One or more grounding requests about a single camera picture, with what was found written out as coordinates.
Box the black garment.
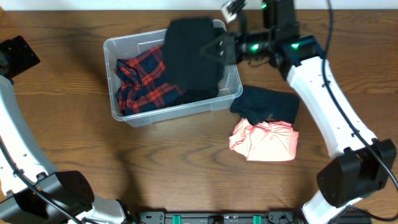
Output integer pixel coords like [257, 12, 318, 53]
[162, 17, 224, 90]

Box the dark teal garment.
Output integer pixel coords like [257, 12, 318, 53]
[230, 86, 300, 126]

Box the black cloth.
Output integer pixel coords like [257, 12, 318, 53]
[170, 87, 219, 106]

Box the red plaid flannel shirt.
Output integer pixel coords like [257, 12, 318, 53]
[114, 45, 184, 116]

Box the pink garment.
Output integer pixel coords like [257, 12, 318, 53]
[229, 118, 299, 162]

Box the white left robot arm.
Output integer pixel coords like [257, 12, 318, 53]
[1, 35, 166, 223]

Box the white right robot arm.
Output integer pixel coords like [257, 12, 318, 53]
[221, 0, 397, 223]

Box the clear plastic storage bin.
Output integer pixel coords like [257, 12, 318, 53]
[103, 18, 243, 127]

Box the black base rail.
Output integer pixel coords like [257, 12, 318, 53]
[138, 210, 373, 224]

